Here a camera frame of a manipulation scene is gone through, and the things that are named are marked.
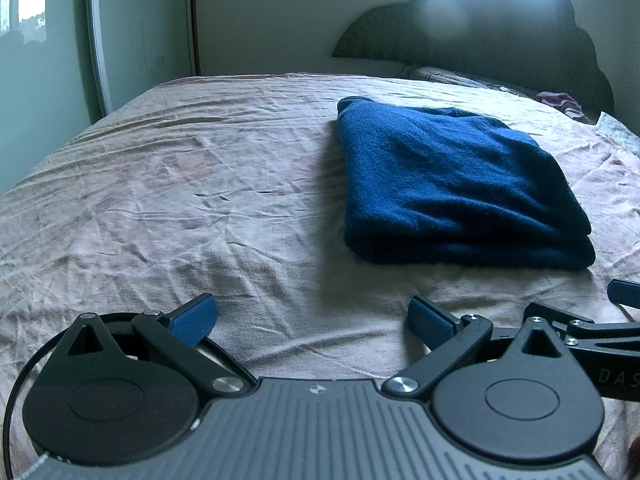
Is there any patterned pillow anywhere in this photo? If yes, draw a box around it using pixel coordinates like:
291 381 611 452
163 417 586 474
398 64 551 98

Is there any white printed cloth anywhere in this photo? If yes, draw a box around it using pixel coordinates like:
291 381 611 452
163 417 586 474
595 111 640 153

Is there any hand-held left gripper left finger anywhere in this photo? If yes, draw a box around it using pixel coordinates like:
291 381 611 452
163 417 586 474
55 294 247 402

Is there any grey scalloped headboard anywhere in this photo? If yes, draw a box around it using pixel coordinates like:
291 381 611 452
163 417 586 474
332 0 615 121

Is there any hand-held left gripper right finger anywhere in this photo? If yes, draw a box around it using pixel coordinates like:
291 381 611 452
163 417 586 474
382 296 568 398

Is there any purple cloth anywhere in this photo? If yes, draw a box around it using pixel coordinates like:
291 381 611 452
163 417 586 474
536 91 588 121

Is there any glass wardrobe door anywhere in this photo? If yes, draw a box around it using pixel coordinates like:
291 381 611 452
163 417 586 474
87 0 202 117
0 0 107 196

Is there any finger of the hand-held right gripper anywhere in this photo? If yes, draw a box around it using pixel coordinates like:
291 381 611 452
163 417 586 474
524 302 640 350
606 280 640 311

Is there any bed with pink sheet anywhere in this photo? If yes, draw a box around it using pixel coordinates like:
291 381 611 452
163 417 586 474
0 72 640 480

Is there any blue beaded sweater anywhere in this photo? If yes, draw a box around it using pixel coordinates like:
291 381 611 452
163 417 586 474
336 96 597 268

